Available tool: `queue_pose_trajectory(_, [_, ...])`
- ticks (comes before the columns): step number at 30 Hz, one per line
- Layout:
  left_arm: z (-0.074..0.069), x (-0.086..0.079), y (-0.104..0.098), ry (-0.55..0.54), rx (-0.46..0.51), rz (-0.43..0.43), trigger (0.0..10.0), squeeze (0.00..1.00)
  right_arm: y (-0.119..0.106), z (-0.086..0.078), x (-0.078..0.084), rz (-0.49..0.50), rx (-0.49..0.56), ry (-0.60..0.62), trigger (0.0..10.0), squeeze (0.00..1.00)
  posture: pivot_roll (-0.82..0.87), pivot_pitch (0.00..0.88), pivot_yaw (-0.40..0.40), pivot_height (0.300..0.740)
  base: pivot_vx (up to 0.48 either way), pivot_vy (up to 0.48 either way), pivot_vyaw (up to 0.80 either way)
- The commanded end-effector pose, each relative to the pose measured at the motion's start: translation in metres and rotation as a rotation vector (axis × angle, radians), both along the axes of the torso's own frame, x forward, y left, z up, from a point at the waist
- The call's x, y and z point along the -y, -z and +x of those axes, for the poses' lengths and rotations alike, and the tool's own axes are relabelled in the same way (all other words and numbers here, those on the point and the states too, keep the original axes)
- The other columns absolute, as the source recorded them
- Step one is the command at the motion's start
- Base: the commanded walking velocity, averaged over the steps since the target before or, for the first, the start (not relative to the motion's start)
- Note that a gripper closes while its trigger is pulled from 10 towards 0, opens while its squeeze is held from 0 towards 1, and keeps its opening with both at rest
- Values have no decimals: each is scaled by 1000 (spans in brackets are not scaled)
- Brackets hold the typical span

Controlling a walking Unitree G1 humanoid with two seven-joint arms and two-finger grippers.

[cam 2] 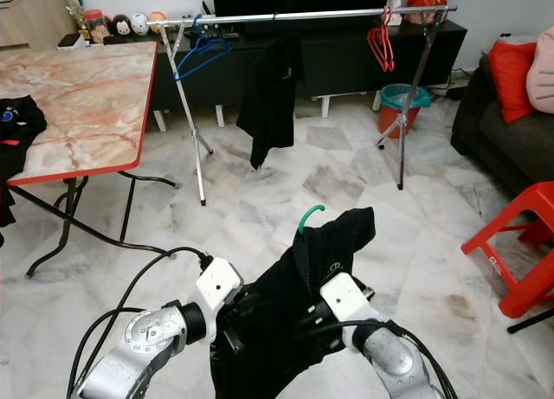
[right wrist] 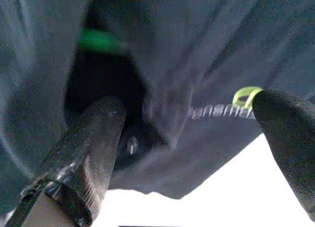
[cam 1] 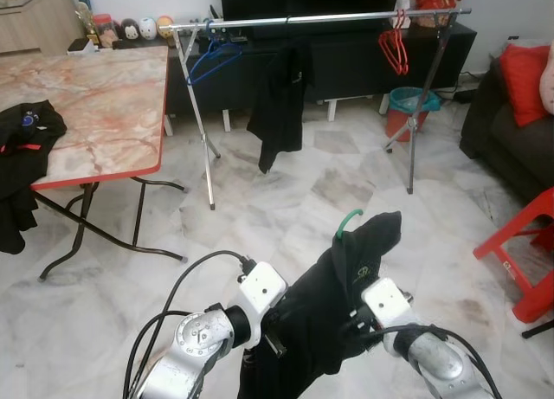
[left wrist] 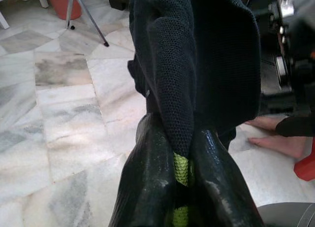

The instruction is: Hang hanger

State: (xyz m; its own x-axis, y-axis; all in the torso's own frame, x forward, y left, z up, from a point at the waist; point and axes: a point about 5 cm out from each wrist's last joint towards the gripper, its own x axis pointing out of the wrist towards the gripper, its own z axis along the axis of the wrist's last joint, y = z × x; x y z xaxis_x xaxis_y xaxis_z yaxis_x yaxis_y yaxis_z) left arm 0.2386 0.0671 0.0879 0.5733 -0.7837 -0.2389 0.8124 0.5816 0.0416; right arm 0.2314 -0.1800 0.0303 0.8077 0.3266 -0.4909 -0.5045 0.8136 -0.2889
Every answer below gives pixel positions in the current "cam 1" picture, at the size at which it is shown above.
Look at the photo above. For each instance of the black polo shirt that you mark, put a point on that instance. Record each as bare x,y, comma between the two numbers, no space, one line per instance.
281,113
312,330

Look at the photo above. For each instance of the red plastic hanger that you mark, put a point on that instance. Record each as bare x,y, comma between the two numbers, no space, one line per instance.
400,61
389,53

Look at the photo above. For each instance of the panda plush ball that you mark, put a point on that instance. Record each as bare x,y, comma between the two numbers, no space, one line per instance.
130,31

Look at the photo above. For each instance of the silver metal clothes rack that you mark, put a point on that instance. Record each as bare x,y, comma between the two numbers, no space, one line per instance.
346,19

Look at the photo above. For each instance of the red lid jar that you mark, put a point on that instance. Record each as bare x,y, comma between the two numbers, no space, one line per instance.
104,31

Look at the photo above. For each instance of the red plastic stool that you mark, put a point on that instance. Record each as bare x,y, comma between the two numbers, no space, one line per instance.
532,304

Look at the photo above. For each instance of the black TV console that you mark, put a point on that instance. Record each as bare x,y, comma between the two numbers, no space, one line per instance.
355,66

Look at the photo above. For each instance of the orange bin teal liner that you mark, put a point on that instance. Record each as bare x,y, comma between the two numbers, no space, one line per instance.
402,122

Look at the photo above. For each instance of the black jacket red tag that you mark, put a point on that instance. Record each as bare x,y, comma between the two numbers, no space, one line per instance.
22,174

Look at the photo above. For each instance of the blue plastic hanger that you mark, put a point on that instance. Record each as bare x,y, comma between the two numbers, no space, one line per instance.
216,48

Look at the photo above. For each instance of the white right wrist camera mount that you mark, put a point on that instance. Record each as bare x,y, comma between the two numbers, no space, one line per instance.
389,305

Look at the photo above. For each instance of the light wooden cabinet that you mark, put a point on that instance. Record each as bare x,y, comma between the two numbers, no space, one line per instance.
35,27

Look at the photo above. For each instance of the marble top folding table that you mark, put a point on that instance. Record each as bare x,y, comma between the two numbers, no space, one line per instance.
95,105

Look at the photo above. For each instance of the green plastic hanger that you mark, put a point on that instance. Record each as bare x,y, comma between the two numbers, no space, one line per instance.
344,219

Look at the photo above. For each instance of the red cushion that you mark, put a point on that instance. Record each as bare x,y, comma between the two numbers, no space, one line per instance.
524,83

